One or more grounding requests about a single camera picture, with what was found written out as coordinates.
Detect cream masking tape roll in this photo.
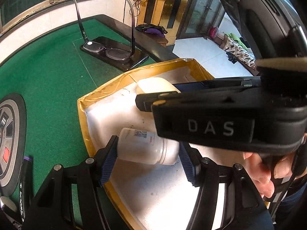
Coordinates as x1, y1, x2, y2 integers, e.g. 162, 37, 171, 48
136, 77, 180, 94

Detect white pill bottle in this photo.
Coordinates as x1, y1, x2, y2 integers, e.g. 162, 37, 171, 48
117, 128, 180, 165

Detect black marker purple cap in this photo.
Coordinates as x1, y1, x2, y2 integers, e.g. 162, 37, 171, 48
19, 156, 33, 222

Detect right hand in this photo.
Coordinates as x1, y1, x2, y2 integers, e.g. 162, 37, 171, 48
242, 152, 295, 198

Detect sofa with patterned cover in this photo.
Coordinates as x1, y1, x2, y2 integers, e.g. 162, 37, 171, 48
209, 27, 256, 71

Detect black glasses tray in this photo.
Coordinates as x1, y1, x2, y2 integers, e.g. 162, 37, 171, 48
80, 36, 149, 72

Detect eyeglasses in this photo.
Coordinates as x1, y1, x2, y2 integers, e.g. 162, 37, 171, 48
73, 0, 135, 61

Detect purple black bag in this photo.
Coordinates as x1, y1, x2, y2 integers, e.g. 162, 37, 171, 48
135, 24, 168, 37

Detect yellow cardboard box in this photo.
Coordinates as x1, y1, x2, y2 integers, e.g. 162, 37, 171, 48
77, 59, 212, 229

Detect round grey control panel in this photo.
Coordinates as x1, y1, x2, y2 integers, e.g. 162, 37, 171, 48
1, 93, 26, 197

